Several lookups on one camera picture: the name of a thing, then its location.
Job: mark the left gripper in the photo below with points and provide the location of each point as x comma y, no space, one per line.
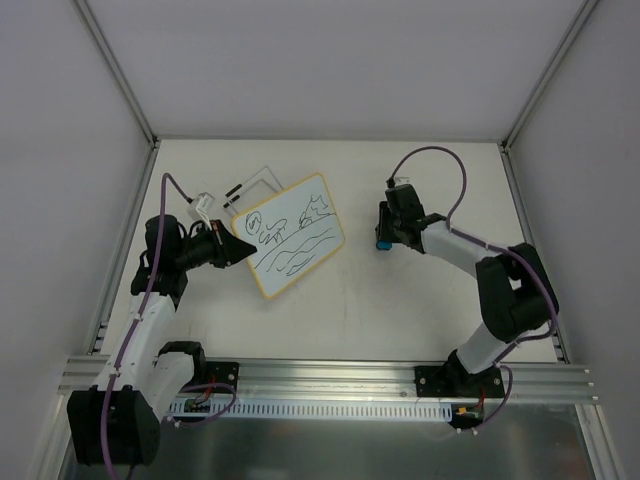
220,244

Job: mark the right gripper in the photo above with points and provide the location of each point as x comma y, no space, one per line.
385,226

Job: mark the blue whiteboard eraser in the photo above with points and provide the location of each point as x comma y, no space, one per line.
383,245

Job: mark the yellow framed whiteboard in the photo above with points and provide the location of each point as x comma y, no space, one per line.
293,231

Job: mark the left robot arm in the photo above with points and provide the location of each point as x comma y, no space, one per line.
117,420

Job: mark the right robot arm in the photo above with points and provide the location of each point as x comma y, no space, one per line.
514,291

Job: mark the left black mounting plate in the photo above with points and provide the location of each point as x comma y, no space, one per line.
223,373

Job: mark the black mounting plate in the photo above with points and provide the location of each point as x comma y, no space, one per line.
223,373
439,382

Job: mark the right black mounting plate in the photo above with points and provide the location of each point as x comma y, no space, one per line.
439,382

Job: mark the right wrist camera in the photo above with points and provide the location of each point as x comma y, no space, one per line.
398,181

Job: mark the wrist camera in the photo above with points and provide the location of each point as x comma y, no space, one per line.
398,181
200,206

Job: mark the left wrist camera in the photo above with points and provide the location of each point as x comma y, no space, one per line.
200,206

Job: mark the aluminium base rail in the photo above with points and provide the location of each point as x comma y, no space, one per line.
533,383

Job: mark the white slotted cable duct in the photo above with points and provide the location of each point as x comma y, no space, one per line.
407,411

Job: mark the left aluminium frame post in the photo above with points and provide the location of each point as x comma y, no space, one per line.
109,58

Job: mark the aluminium frame post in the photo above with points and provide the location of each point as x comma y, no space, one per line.
560,52
109,58

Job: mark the right aluminium frame post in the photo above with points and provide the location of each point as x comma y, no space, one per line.
560,52

